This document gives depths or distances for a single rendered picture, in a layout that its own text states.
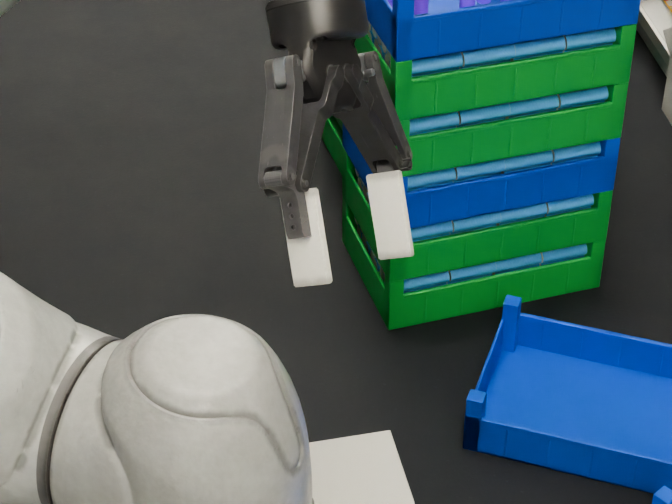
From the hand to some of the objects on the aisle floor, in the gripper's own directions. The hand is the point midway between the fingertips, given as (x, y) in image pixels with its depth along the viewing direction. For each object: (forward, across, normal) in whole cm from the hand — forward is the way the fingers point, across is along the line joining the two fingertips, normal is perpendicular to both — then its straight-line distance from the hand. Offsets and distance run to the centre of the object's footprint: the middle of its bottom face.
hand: (354, 256), depth 112 cm
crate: (+10, +84, +29) cm, 89 cm away
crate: (+29, +67, +7) cm, 74 cm away
